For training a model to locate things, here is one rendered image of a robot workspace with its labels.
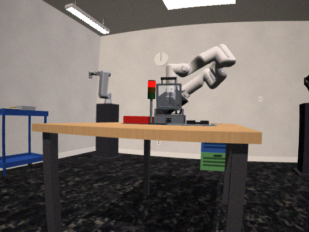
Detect red open bin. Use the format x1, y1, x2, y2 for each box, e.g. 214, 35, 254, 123
123, 116, 150, 124

